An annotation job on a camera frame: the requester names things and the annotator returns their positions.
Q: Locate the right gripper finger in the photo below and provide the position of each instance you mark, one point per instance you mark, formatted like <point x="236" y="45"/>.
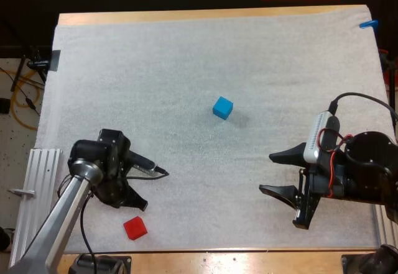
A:
<point x="287" y="156"/>
<point x="281" y="191"/>

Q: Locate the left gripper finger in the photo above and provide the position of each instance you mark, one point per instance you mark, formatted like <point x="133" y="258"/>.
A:
<point x="136" y="199"/>
<point x="140" y="159"/>

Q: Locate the blue cube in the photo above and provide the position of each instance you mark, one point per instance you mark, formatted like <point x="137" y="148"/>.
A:
<point x="222" y="108"/>

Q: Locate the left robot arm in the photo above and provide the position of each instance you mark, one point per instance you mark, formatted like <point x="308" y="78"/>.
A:
<point x="59" y="212"/>

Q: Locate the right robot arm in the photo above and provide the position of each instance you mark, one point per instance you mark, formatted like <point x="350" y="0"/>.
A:
<point x="373" y="168"/>

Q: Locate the ribbed aluminium rail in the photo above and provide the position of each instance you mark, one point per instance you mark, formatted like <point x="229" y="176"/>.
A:
<point x="34" y="199"/>
<point x="385" y="227"/>

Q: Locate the red cube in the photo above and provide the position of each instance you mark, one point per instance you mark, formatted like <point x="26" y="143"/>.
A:
<point x="135" y="228"/>

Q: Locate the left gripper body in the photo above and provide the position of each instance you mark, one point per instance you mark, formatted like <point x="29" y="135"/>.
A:
<point x="117" y="149"/>

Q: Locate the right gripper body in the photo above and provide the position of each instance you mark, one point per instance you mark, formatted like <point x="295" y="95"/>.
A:
<point x="326" y="180"/>

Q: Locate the blue clip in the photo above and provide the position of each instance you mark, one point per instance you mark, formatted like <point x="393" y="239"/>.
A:
<point x="369" y="23"/>

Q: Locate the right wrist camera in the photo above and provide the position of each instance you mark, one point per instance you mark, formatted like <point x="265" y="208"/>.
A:
<point x="321" y="137"/>

